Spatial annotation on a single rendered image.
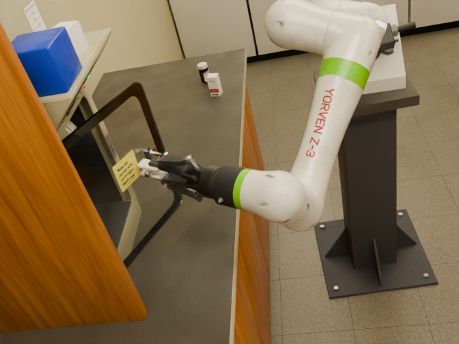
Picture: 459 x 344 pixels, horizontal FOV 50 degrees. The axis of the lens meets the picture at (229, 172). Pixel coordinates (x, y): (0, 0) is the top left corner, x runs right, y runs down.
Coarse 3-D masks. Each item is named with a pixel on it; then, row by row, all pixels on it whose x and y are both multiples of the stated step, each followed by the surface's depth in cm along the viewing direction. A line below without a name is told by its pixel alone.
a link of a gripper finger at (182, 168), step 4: (160, 168) 116; (164, 168) 115; (168, 168) 115; (172, 168) 115; (176, 168) 115; (180, 168) 114; (184, 168) 114; (188, 168) 114; (168, 172) 116; (172, 172) 115; (176, 172) 114; (180, 172) 113; (184, 172) 113; (184, 176) 112; (188, 176) 112; (192, 176) 112; (192, 180) 112
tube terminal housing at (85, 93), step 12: (0, 0) 92; (12, 0) 96; (24, 0) 100; (36, 0) 105; (48, 0) 110; (0, 12) 91; (12, 12) 95; (48, 12) 109; (12, 24) 95; (24, 24) 99; (48, 24) 109; (12, 36) 94; (84, 84) 123; (84, 96) 122; (72, 108) 115; (84, 108) 127; (60, 132) 107
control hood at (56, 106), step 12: (96, 36) 111; (108, 36) 111; (96, 48) 105; (84, 60) 101; (96, 60) 112; (84, 72) 97; (72, 84) 93; (48, 96) 91; (60, 96) 90; (72, 96) 90; (48, 108) 91; (60, 108) 91; (60, 120) 93
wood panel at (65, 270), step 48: (0, 48) 75; (0, 96) 80; (0, 144) 86; (48, 144) 86; (0, 192) 94; (48, 192) 93; (0, 240) 102; (48, 240) 102; (96, 240) 101; (0, 288) 113; (48, 288) 112; (96, 288) 111
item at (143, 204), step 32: (128, 96) 115; (96, 128) 108; (128, 128) 117; (96, 160) 110; (96, 192) 112; (128, 192) 121; (160, 192) 131; (128, 224) 123; (160, 224) 134; (128, 256) 125
